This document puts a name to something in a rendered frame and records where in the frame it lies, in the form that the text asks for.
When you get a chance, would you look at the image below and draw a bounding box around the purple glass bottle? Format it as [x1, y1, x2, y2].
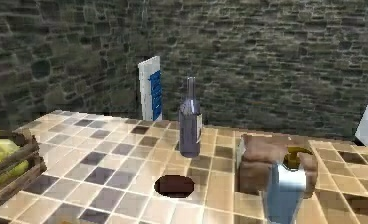
[178, 76, 204, 159]

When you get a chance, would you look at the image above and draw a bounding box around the white and blue box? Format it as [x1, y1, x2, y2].
[137, 55, 164, 122]

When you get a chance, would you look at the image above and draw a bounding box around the dark brown round disc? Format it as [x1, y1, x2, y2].
[153, 174, 196, 199]

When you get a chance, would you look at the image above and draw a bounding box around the brown bread loaf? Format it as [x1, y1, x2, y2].
[236, 133, 319, 199]

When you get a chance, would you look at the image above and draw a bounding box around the blue glass vase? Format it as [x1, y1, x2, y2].
[260, 160, 308, 224]

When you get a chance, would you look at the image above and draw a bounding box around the green apple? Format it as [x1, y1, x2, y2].
[0, 160, 30, 185]
[0, 138, 21, 155]

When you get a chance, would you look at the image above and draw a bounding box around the wooden fruit crate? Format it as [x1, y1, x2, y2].
[0, 128, 48, 211]

